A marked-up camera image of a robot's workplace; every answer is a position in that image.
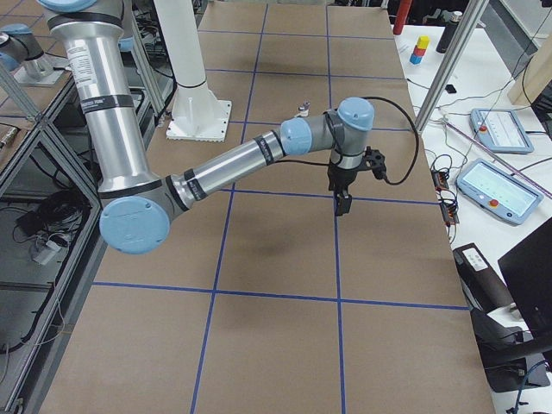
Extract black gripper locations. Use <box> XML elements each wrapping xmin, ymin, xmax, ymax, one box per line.
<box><xmin>327</xmin><ymin>162</ymin><xmax>359</xmax><ymax>216</ymax></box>

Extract white chrome PPR ball valve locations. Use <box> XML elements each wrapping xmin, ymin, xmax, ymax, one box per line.
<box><xmin>295</xmin><ymin>101</ymin><xmax>311</xmax><ymax>117</ymax></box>

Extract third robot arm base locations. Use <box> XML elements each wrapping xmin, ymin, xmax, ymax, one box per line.
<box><xmin>1</xmin><ymin>23</ymin><xmax>67</xmax><ymax>86</ymax></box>

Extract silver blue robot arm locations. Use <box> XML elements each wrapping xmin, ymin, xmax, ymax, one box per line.
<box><xmin>42</xmin><ymin>1</ymin><xmax>375</xmax><ymax>254</ymax></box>

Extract orange circuit board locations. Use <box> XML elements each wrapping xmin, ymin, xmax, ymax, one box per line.
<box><xmin>431</xmin><ymin>170</ymin><xmax>459</xmax><ymax>227</ymax></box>

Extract near teach pendant tablet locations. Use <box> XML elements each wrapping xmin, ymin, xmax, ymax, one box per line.
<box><xmin>456</xmin><ymin>159</ymin><xmax>543</xmax><ymax>225</ymax></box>

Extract teach pendant tablet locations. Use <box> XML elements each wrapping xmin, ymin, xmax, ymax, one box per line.
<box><xmin>470</xmin><ymin>109</ymin><xmax>534</xmax><ymax>154</ymax></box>
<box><xmin>456</xmin><ymin>159</ymin><xmax>543</xmax><ymax>225</ymax></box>

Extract stacked colour toy blocks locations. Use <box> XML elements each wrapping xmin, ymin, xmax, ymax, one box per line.
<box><xmin>409</xmin><ymin>35</ymin><xmax>430</xmax><ymax>65</ymax></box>

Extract black cardboard box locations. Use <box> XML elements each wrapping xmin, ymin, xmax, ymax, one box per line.
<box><xmin>453</xmin><ymin>243</ymin><xmax>514</xmax><ymax>313</ymax></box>

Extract far teach pendant tablet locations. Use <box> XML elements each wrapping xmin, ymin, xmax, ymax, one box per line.
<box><xmin>470</xmin><ymin>109</ymin><xmax>534</xmax><ymax>154</ymax></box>

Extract black monitor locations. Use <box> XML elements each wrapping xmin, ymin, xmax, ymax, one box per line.
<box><xmin>499</xmin><ymin>219</ymin><xmax>551</xmax><ymax>337</ymax></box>

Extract black bottle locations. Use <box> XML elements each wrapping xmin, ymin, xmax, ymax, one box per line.
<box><xmin>436</xmin><ymin>11</ymin><xmax>463</xmax><ymax>53</ymax></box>

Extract red bottle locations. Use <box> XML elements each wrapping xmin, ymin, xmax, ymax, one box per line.
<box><xmin>392</xmin><ymin>0</ymin><xmax>412</xmax><ymax>35</ymax></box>

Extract wooden board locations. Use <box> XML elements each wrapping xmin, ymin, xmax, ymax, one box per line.
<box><xmin>508</xmin><ymin>34</ymin><xmax>551</xmax><ymax>105</ymax></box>

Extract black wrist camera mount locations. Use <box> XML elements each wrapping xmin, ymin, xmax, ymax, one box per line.
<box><xmin>360</xmin><ymin>147</ymin><xmax>386</xmax><ymax>180</ymax></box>

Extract black camera cable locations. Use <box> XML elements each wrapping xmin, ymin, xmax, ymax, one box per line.
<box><xmin>364</xmin><ymin>96</ymin><xmax>420</xmax><ymax>186</ymax></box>

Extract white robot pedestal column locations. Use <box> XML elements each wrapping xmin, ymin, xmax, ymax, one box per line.
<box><xmin>154</xmin><ymin>0</ymin><xmax>232</xmax><ymax>141</ymax></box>

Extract aluminium frame post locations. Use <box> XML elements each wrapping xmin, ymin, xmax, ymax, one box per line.
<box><xmin>415</xmin><ymin>0</ymin><xmax>489</xmax><ymax>134</ymax></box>

